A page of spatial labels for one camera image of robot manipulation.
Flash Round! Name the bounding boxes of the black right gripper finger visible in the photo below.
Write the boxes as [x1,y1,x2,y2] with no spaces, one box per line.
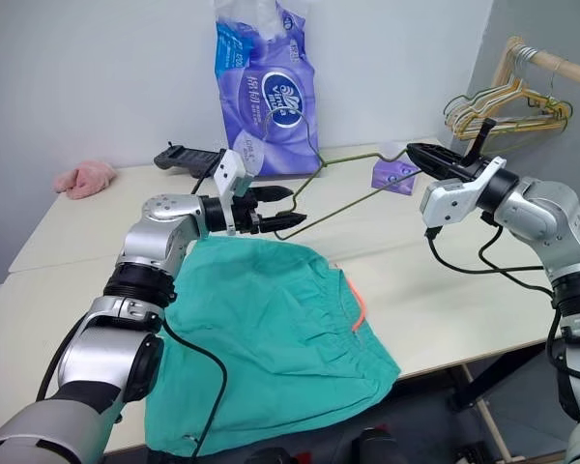
[405,142,466,164]
[412,156,469,182]

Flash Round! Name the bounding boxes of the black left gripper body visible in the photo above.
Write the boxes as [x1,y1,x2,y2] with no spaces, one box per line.
[231,185,267,237]

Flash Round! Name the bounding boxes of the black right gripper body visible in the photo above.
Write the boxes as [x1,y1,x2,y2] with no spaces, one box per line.
[455,118,495,183]

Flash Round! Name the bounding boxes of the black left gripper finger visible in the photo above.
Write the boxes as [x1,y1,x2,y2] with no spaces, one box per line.
[260,211,309,235]
[254,185,295,205]

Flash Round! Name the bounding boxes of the olive wire hanger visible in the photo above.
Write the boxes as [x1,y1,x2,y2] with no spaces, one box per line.
[258,108,421,242]

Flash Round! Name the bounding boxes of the green shorts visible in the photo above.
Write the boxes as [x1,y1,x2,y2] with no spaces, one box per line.
[144,239,401,458]

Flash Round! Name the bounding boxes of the small purple tissue pack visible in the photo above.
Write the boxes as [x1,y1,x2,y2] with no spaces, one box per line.
[369,142,420,197]

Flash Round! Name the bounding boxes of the hangers on wooden rack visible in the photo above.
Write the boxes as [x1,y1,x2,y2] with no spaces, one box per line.
[456,47,567,140]

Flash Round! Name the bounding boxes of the black handheld controller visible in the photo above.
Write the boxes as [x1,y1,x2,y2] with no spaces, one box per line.
[153,141,228,181]

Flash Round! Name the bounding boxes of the large purple tissue pack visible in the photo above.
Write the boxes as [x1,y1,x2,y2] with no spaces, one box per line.
[212,0,320,178]

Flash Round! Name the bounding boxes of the wooden clothes rack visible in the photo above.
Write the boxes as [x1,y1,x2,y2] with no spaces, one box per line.
[491,34,580,94]

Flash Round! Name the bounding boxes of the pink cloth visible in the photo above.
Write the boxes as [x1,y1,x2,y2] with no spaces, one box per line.
[52,159,118,200]

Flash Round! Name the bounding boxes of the dark rounded block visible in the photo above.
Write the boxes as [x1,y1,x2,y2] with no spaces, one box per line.
[357,427,403,464]

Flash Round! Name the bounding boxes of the wooden table leg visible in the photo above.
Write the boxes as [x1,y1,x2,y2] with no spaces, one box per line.
[457,364,513,464]

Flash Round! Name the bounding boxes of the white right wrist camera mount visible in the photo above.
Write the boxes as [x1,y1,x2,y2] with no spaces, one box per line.
[419,157,508,228]

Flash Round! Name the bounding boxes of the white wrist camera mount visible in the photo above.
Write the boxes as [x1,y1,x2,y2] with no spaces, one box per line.
[419,157,508,228]
[212,149,255,237]

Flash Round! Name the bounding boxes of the white wire hanger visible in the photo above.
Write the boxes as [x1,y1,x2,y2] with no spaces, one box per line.
[442,45,537,130]

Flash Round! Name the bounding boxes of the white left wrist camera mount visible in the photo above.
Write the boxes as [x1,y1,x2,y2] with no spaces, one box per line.
[212,149,255,237]

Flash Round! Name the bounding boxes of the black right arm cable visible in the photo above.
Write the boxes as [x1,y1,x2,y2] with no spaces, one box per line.
[423,212,580,426]

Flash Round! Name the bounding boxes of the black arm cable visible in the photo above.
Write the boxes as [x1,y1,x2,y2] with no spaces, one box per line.
[423,212,580,426]
[36,157,229,458]

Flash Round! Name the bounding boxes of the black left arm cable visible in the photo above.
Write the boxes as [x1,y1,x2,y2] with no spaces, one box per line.
[36,157,229,458]

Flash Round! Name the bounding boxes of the black metal frame bar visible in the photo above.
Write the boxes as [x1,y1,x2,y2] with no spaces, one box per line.
[450,346,550,413]

